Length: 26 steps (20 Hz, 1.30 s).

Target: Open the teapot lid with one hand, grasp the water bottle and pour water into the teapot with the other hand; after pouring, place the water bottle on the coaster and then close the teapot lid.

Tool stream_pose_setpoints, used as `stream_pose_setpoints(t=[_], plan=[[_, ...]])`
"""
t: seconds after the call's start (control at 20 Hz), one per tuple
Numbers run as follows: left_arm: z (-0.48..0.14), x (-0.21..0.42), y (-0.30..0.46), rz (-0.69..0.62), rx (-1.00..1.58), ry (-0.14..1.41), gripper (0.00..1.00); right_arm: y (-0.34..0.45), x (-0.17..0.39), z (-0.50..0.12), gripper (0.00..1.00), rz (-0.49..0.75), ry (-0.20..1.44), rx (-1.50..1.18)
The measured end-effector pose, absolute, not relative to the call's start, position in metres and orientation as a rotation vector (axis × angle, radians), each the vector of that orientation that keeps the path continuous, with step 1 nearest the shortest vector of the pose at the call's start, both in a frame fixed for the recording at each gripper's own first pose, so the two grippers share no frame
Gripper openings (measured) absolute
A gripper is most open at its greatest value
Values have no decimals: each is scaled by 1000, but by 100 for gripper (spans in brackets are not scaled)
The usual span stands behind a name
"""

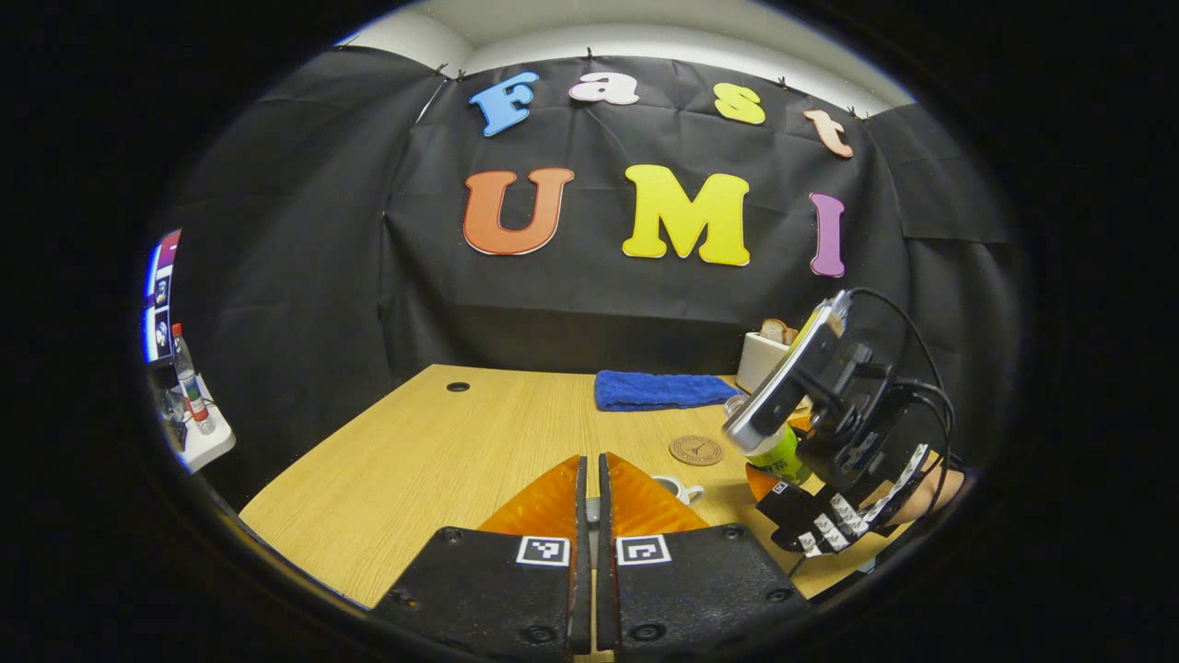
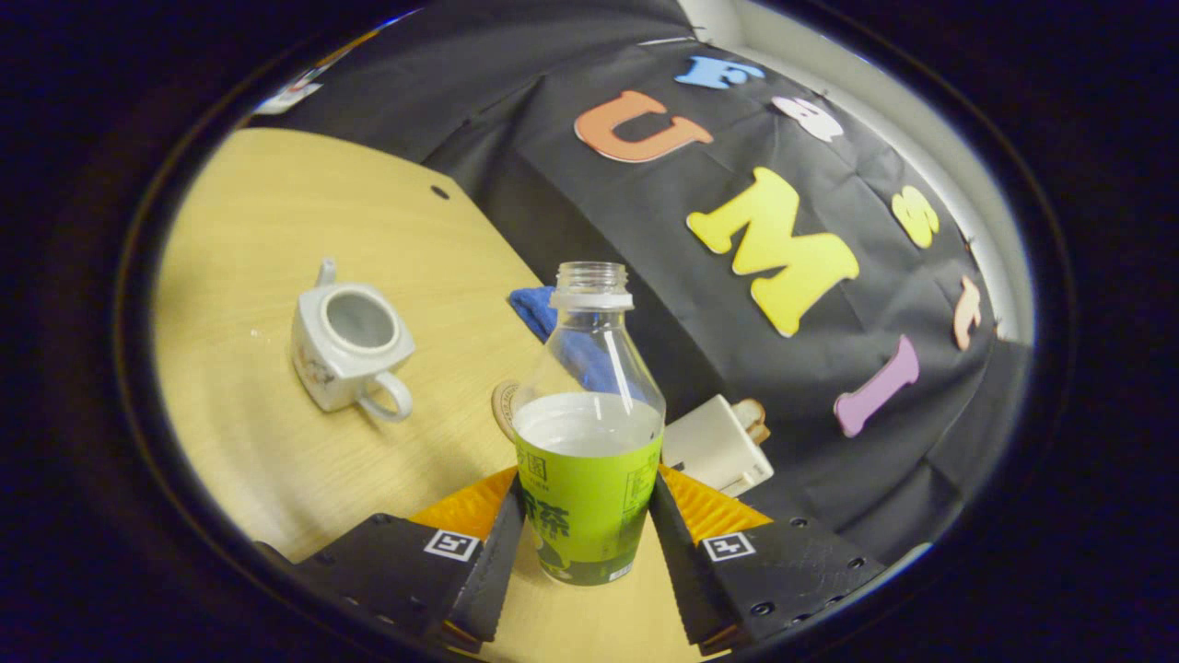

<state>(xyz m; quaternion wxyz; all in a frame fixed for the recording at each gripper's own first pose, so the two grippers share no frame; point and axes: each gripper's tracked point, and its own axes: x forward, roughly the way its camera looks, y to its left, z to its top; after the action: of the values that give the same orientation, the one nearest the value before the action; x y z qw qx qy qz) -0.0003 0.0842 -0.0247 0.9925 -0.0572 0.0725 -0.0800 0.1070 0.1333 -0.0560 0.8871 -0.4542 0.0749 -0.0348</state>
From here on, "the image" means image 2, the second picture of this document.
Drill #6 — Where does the blue towel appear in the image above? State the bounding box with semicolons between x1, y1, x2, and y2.
508;286;559;344

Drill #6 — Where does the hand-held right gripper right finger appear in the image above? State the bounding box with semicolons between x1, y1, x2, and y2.
648;463;887;657

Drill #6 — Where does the toasted bread slice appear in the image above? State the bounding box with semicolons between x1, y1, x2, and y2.
732;398;771;445

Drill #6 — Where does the clear green label water bottle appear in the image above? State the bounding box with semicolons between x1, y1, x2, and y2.
509;262;667;587

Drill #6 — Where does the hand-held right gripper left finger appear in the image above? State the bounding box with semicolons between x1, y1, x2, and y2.
253;465;528;653

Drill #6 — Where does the white toaster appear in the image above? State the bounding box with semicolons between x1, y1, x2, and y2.
661;394;775;498

